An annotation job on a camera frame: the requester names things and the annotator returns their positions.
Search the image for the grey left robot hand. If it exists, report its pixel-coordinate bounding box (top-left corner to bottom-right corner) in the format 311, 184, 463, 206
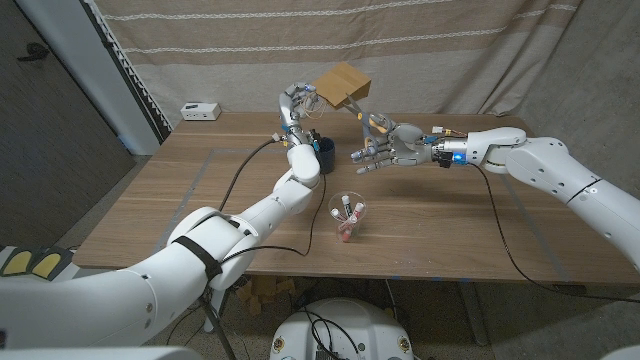
277, 81, 327, 150

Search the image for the clear plastic cup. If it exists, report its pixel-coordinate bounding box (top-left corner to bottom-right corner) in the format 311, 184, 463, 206
328, 191, 368, 244

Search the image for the grey table leg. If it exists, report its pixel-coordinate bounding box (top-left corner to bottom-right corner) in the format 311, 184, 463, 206
458, 281, 489, 347

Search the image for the pile of wooden blocks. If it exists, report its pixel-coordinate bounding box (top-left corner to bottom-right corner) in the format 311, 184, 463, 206
234, 276, 297, 316

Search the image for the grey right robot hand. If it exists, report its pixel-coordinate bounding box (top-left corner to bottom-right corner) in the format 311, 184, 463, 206
349, 117, 470, 176

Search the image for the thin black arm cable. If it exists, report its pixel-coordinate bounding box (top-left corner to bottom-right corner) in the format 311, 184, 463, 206
219, 173, 327, 264
471, 163, 640, 304

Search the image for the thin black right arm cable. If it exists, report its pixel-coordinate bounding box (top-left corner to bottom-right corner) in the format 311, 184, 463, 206
471, 163, 640, 304

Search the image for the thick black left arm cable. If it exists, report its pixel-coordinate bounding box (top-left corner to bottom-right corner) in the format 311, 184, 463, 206
198, 137, 281, 360

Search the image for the navy blue mug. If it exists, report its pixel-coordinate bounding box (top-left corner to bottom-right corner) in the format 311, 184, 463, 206
313, 137, 337, 175

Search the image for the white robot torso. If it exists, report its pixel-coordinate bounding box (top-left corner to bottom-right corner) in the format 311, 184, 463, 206
269, 297, 415, 360

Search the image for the brown paper bag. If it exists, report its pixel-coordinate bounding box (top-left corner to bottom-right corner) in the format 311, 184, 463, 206
298, 61, 373, 121

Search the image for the white power strip box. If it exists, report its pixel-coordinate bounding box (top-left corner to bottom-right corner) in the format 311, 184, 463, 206
180, 102, 223, 122

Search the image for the white door frame post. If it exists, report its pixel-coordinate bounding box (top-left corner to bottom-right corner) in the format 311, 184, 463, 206
14, 0, 161, 156

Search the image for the beige striped curtain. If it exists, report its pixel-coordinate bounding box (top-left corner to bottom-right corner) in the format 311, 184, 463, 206
92, 0, 584, 117

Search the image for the black door handle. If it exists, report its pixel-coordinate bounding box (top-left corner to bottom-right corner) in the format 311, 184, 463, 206
16, 42, 50, 64

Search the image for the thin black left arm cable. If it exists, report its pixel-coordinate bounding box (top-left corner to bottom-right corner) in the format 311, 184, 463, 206
219, 173, 327, 264

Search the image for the black torso cable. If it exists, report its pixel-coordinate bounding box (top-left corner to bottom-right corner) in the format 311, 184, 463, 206
298, 309, 362, 360

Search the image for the white table leg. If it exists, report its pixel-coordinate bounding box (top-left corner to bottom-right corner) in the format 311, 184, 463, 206
203, 287, 232, 335

